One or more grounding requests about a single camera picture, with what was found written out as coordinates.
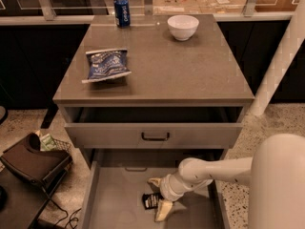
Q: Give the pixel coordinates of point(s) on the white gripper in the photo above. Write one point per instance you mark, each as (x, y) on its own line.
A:
(166, 188)

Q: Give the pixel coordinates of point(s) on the black rxbar chocolate wrapper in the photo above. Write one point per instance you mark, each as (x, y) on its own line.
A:
(150, 201)

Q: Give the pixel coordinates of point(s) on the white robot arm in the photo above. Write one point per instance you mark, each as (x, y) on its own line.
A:
(275, 173)

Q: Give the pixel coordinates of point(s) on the grey middle drawer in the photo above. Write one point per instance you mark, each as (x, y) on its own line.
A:
(119, 179)

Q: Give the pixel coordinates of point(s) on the grey drawer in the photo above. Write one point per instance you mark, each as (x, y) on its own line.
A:
(119, 179)
(156, 127)

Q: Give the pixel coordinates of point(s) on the grey drawer cabinet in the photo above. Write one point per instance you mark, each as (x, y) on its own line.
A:
(200, 72)

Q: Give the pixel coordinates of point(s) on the grey top drawer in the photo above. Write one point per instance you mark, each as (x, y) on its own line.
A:
(156, 127)

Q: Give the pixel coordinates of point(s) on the blue chip bag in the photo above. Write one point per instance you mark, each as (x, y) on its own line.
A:
(106, 64)

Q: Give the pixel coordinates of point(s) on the white bowl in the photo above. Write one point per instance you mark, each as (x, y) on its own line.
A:
(182, 27)

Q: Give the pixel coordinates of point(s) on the blue pepsi can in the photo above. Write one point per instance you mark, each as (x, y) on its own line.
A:
(122, 13)

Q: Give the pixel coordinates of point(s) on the glass railing with metal posts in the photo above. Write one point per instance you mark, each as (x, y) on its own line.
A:
(44, 12)

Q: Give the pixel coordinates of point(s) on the wire basket with green packet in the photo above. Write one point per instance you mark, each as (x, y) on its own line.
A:
(49, 143)

